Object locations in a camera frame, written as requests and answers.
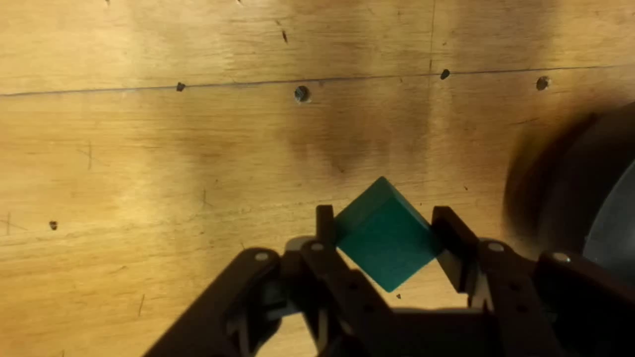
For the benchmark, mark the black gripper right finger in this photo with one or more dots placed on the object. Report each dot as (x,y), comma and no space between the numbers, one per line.
(553,307)

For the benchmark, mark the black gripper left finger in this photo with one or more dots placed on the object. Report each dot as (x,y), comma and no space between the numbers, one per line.
(244,307)

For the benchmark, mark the blue-green block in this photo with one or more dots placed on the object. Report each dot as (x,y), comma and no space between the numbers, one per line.
(385,237)

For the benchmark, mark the black bowl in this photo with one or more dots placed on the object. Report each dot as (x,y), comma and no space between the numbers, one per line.
(575,192)

